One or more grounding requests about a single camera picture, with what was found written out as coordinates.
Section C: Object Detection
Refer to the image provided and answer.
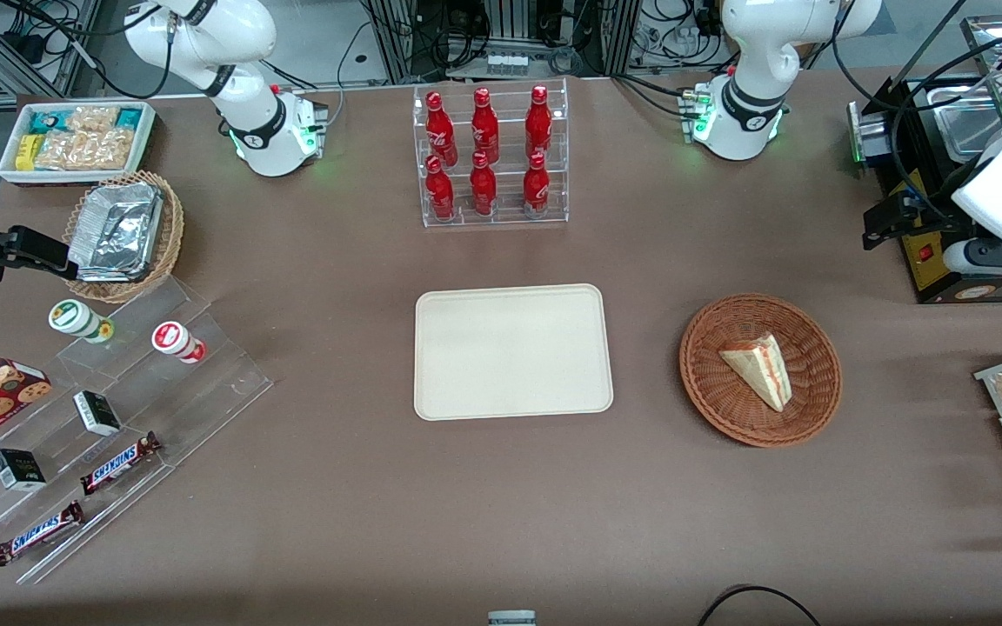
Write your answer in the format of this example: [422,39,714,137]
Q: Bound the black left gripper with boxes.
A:
[863,190,980,253]

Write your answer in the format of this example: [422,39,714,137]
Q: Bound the triangle sandwich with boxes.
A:
[718,333,793,414]

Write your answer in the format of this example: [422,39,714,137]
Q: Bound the light wicker basket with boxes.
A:
[61,170,185,304]

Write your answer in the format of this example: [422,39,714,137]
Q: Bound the round brown wicker basket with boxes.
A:
[679,294,843,450]

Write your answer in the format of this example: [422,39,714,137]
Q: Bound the cream rectangular tray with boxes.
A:
[414,283,615,423]

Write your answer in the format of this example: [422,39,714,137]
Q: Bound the black countertop appliance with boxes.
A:
[847,74,1002,305]

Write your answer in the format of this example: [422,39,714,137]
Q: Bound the stack of foil trays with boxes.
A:
[67,182,165,284]

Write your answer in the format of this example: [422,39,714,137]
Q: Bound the green lid yogurt cup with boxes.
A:
[48,298,116,345]

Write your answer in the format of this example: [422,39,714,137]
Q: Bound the clear bag of crackers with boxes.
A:
[64,105,121,134]
[34,128,138,172]

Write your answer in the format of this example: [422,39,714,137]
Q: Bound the white rectangular snack bin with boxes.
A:
[0,100,157,189]

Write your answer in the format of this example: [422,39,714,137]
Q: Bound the red lid yogurt cup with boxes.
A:
[150,320,208,365]

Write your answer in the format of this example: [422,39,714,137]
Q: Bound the small black carton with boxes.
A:
[0,448,48,493]
[72,390,123,437]

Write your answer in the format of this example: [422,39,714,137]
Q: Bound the black diagonal pole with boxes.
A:
[887,0,973,98]

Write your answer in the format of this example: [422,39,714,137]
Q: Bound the clear acrylic stepped shelf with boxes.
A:
[0,276,275,586]

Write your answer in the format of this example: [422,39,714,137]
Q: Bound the snickers chocolate bar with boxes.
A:
[0,500,86,568]
[79,431,163,496]

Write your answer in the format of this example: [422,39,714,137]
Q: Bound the red cola bottle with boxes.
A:
[522,150,551,216]
[424,155,457,222]
[469,150,499,217]
[524,84,554,163]
[471,87,501,165]
[425,91,459,167]

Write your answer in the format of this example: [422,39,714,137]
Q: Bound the clear acrylic bottle rack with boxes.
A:
[412,77,571,230]

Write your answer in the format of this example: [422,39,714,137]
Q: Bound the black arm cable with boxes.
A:
[891,30,1002,214]

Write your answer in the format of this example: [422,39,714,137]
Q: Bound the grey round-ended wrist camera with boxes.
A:
[942,236,1002,279]

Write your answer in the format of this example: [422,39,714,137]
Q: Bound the black cable loop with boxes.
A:
[696,584,825,626]

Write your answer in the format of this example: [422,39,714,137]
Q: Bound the aluminium frame rack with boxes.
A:
[362,0,650,84]

